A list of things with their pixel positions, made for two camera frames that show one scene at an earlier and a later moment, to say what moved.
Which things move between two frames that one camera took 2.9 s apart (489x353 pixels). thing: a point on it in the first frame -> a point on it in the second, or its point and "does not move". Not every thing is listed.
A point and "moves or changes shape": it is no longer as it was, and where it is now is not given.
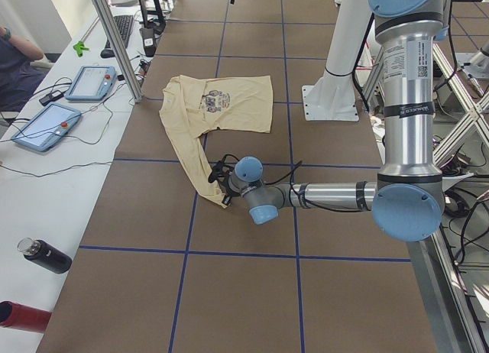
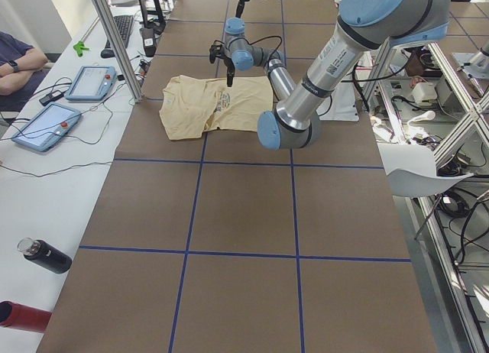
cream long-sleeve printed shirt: [191, 108] moves or changes shape
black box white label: [149, 40] does not move
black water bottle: [44, 255] does not move
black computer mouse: [107, 53] does not move
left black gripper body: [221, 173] -> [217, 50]
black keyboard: [124, 24] does not move
